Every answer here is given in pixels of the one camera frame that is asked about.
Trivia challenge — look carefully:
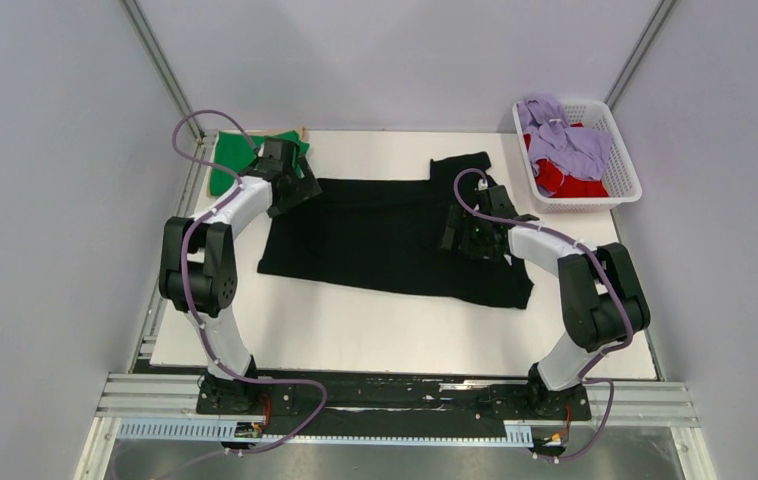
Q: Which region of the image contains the white plastic laundry basket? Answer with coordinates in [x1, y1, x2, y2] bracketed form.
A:
[511, 95, 643, 213]

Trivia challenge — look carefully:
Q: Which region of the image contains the black t shirt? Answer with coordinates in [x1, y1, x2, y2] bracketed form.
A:
[257, 152, 534, 309]

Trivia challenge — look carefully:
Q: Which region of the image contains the white slotted cable duct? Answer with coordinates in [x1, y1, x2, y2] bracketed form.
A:
[116, 418, 534, 448]

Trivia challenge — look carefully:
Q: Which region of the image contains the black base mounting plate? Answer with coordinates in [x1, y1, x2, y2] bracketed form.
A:
[196, 369, 591, 434]

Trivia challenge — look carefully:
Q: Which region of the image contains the lilac t shirt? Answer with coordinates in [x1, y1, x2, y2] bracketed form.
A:
[517, 95, 613, 181]

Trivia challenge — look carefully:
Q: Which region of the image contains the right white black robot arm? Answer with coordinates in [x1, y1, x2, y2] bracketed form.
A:
[441, 185, 651, 418]

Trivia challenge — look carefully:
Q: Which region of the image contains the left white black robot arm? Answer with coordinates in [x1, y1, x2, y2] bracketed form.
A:
[158, 138, 321, 414]

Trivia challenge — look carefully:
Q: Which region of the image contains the red t shirt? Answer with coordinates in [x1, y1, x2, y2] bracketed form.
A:
[523, 134, 609, 198]

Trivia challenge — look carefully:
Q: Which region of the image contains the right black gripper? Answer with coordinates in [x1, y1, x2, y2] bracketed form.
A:
[439, 205, 501, 263]

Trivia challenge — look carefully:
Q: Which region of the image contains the folded green t shirt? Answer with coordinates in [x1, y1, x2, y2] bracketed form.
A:
[209, 130, 311, 197]

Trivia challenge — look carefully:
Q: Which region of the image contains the aluminium frame rail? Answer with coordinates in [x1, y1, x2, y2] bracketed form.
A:
[119, 0, 193, 117]

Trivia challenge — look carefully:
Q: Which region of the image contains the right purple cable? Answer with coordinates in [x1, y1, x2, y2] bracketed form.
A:
[452, 168, 636, 463]

